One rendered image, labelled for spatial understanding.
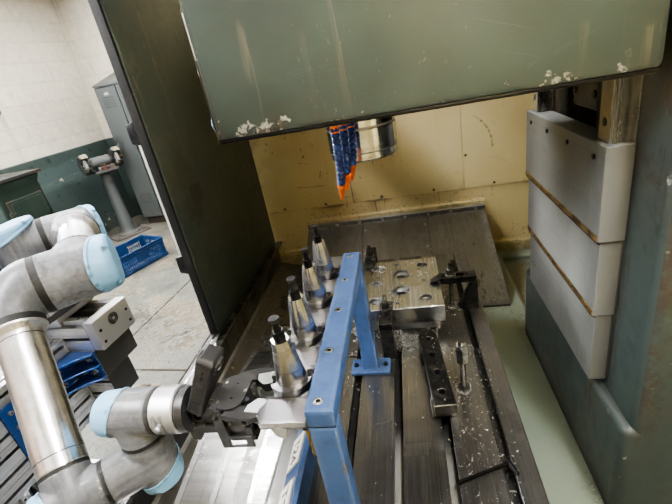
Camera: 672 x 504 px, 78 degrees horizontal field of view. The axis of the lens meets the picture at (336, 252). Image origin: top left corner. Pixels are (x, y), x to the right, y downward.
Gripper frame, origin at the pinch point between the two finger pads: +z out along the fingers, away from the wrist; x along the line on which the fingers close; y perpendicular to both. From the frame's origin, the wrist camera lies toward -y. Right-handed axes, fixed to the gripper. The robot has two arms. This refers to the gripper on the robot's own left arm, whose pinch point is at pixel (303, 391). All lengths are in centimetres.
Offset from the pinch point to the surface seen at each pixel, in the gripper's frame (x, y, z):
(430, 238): -139, 43, 25
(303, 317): -9.6, -6.4, -0.4
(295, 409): 5.5, -2.1, 0.5
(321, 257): -31.4, -6.2, -0.8
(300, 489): -1.0, 23.9, -6.5
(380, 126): -48, -28, 14
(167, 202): -72, -12, -56
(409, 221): -151, 38, 16
